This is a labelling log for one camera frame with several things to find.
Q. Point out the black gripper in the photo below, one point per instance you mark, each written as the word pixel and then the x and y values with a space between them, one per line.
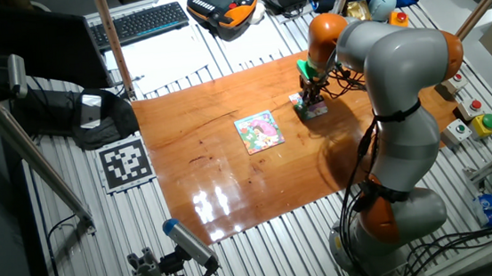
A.
pixel 313 84

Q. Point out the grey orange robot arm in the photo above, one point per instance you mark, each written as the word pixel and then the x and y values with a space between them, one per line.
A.
pixel 400 62

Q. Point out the butterfly jigsaw puzzle unframed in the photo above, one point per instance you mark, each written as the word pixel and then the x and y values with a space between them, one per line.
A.
pixel 317 111

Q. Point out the framed butterfly puzzle board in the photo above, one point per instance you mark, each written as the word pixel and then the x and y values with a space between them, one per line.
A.
pixel 259 132

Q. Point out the white paper sheet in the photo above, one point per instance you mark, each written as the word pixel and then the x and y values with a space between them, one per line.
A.
pixel 255 43

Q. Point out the gold foil bag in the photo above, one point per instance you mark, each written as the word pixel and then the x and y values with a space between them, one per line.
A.
pixel 357 10

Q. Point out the white round object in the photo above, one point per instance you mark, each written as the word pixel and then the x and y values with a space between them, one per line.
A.
pixel 257 14

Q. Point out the pale blue egg plush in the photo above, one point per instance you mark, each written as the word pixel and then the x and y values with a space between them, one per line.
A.
pixel 382 4

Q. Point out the orange box with red button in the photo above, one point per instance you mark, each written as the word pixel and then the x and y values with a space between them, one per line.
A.
pixel 398 18

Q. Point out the glossy wooden board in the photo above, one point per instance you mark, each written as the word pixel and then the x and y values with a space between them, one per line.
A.
pixel 212 159

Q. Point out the black orange teach pendant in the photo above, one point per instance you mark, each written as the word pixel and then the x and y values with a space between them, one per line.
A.
pixel 221 6

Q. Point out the grey box with red button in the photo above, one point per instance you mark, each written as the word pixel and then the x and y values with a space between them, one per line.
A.
pixel 455 84
pixel 470 109

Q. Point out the grey box with green button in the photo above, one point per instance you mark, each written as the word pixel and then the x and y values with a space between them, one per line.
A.
pixel 456 132

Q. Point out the large white paper sheets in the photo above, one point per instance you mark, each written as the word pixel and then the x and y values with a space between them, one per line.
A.
pixel 163 60

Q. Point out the black computer keyboard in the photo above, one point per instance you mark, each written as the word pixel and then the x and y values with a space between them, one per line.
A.
pixel 138 24

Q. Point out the black white fiducial marker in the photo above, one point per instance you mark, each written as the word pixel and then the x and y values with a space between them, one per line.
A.
pixel 125 164

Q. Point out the black bag with silver patch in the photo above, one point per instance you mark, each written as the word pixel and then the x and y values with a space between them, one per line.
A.
pixel 106 119

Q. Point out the black computer monitor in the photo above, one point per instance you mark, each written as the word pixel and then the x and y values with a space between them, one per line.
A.
pixel 32 40

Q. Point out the long diagonal aluminium beam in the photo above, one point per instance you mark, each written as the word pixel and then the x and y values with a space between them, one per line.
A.
pixel 28 152

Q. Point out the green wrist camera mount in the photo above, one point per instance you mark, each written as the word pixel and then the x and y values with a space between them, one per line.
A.
pixel 307 70

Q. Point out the silver camera with blue end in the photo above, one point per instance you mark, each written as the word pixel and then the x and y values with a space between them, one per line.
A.
pixel 190 243

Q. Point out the tan upright frame pole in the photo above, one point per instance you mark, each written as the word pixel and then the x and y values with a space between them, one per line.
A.
pixel 112 42

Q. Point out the silver camera on clamp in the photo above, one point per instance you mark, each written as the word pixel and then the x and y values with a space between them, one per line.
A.
pixel 17 75

